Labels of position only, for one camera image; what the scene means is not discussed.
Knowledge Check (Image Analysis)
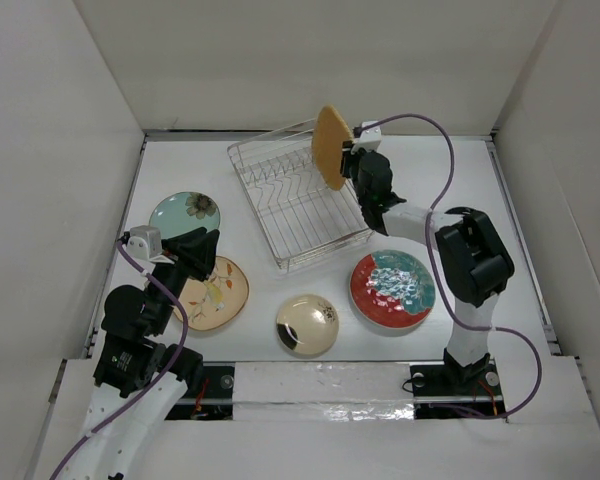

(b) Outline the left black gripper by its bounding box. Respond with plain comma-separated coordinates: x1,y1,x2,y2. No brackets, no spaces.
147,225,219,332

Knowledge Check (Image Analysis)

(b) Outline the orange woven square plate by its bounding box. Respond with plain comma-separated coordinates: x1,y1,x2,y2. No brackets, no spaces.
311,105,353,191

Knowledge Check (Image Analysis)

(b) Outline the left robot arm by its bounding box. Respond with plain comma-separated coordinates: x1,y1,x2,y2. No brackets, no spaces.
53,225,220,479

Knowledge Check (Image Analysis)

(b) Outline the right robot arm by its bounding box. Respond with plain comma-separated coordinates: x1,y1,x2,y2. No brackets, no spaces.
341,141,515,393

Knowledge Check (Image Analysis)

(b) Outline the teal flower plate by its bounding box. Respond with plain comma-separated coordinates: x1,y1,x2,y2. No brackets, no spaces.
149,191,221,240

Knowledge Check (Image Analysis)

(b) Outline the beige bird painted plate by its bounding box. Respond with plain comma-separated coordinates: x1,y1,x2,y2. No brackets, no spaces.
179,256,250,332

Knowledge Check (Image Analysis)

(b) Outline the red and teal plate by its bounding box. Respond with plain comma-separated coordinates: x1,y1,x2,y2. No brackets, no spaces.
349,249,436,331

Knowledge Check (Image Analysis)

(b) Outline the cream bowl with black marks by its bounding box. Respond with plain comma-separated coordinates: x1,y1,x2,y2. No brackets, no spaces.
276,294,339,358

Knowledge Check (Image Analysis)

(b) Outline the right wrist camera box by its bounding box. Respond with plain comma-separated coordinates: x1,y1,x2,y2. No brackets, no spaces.
352,121,382,152

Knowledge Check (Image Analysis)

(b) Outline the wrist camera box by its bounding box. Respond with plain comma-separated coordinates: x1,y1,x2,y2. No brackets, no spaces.
126,225,163,261
352,121,382,152

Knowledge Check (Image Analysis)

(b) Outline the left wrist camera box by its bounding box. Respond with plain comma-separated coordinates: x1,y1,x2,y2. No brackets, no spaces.
126,225,163,261

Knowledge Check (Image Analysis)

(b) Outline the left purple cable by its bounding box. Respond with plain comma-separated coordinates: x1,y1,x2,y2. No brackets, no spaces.
48,238,189,480

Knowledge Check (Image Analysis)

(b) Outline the silver wire dish rack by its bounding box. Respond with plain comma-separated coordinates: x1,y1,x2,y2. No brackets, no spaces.
227,119,373,271

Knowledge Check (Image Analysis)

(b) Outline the metal base rail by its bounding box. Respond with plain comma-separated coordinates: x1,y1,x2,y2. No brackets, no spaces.
167,361,506,422

